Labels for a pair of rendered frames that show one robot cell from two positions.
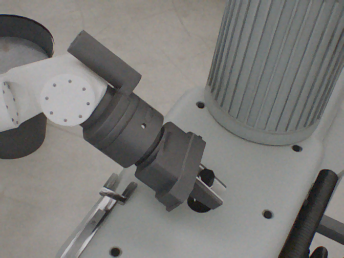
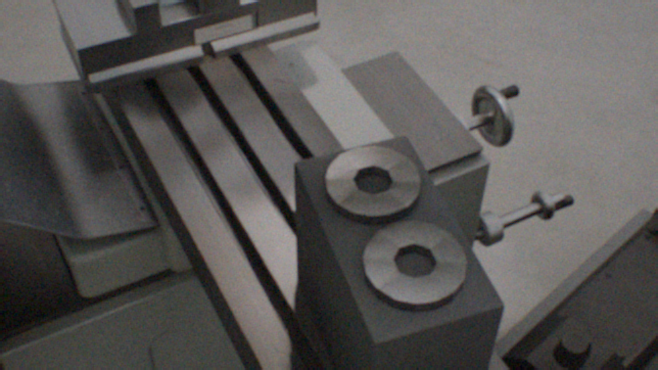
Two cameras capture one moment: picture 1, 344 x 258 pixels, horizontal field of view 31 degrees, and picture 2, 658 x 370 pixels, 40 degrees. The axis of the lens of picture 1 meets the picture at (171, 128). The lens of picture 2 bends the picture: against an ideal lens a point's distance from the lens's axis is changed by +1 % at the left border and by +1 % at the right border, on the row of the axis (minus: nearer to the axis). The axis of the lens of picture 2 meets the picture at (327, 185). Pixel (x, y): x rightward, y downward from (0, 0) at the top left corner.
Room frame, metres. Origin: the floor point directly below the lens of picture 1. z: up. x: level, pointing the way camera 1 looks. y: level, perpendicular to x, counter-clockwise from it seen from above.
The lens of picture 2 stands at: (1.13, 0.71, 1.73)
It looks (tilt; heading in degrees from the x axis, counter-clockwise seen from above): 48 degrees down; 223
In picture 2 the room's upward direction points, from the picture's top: 1 degrees clockwise
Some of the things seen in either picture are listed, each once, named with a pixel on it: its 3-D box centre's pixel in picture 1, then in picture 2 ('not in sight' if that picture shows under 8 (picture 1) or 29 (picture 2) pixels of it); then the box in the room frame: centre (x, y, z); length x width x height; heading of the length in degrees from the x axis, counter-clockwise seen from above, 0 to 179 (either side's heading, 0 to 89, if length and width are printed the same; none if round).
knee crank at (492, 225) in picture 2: not in sight; (524, 212); (0.11, 0.25, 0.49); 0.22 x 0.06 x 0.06; 161
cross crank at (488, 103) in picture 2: not in sight; (475, 122); (0.09, 0.10, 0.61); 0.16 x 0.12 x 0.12; 161
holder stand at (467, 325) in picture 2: not in sight; (387, 284); (0.71, 0.40, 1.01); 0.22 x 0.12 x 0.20; 63
